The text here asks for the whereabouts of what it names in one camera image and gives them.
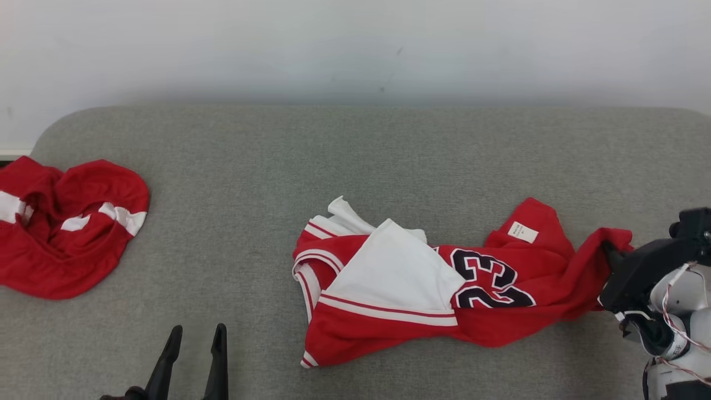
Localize grey fabric mat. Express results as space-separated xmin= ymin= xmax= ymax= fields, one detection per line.
xmin=0 ymin=106 xmax=711 ymax=400

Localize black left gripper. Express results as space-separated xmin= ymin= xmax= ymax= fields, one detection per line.
xmin=100 ymin=323 xmax=229 ymax=400

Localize red basketball jersey number 23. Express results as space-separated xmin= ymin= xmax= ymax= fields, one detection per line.
xmin=292 ymin=196 xmax=634 ymax=369

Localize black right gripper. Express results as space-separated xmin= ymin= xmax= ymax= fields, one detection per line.
xmin=598 ymin=238 xmax=698 ymax=314

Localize red white thin wires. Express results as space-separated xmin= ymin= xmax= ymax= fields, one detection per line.
xmin=644 ymin=263 xmax=711 ymax=385

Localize crumpled red shorts white stripes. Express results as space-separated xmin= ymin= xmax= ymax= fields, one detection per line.
xmin=0 ymin=156 xmax=151 ymax=301

